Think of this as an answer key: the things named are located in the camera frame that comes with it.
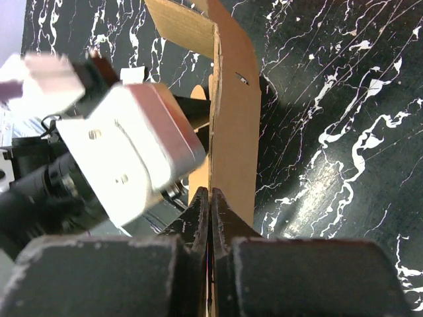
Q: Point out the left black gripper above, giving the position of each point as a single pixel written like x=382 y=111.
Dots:
x=49 y=195

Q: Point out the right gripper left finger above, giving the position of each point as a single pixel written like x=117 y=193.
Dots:
x=164 y=275

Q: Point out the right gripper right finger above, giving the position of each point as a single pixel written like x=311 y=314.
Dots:
x=255 y=276

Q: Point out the brown cardboard box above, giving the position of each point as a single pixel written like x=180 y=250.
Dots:
x=235 y=96

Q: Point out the small white paper card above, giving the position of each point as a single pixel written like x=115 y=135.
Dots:
x=132 y=75

